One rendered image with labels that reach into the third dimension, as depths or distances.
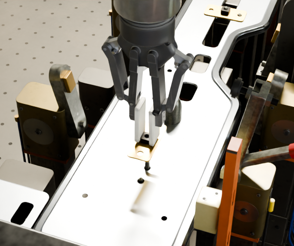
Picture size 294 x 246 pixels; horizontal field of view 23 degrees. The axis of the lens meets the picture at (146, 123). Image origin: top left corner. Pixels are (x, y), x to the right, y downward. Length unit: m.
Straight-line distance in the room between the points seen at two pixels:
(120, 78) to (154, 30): 0.13
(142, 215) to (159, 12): 0.33
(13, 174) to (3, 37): 0.83
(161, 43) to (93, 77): 0.41
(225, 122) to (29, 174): 0.34
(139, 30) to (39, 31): 1.06
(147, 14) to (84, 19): 1.11
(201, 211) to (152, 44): 0.25
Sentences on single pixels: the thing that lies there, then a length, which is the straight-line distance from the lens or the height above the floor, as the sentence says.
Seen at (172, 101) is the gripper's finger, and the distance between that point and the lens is 1.01.
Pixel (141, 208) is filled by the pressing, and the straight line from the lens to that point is 1.09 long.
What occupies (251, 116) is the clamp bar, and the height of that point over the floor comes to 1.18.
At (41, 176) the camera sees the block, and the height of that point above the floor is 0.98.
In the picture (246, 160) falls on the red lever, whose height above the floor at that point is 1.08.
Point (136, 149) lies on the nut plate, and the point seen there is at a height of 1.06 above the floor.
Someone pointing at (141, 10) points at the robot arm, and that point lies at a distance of 0.90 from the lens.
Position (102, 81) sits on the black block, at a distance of 1.32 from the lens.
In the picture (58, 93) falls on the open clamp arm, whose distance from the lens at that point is 1.17.
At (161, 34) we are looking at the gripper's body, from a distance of 0.93.
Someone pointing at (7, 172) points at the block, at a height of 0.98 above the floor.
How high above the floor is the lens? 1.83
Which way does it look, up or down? 43 degrees down
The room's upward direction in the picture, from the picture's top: straight up
